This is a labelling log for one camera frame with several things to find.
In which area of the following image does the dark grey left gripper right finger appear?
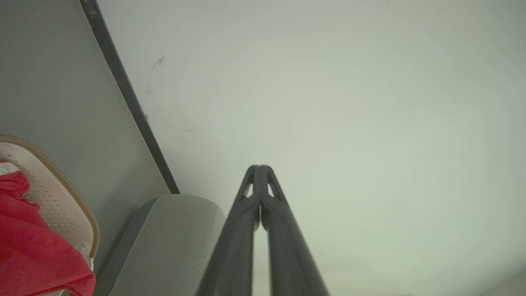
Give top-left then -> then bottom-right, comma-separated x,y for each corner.
260,165 -> 330,296

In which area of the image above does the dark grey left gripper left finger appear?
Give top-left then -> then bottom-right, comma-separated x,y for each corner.
197,165 -> 261,296

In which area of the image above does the red cloth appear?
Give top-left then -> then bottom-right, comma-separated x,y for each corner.
0,160 -> 97,296

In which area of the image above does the grey fabric sofa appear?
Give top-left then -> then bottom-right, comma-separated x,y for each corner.
94,194 -> 226,296

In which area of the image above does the white perforated laundry basket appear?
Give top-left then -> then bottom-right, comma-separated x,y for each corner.
0,135 -> 100,296

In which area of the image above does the dark wall baseboard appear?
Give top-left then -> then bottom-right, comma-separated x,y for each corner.
79,0 -> 180,194

